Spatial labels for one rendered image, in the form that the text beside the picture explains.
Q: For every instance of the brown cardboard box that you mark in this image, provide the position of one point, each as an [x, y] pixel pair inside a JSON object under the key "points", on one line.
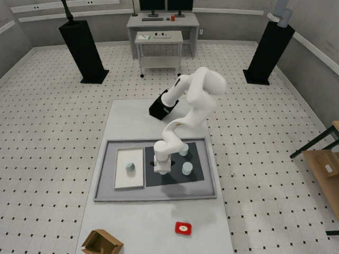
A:
{"points": [[101, 242]]}

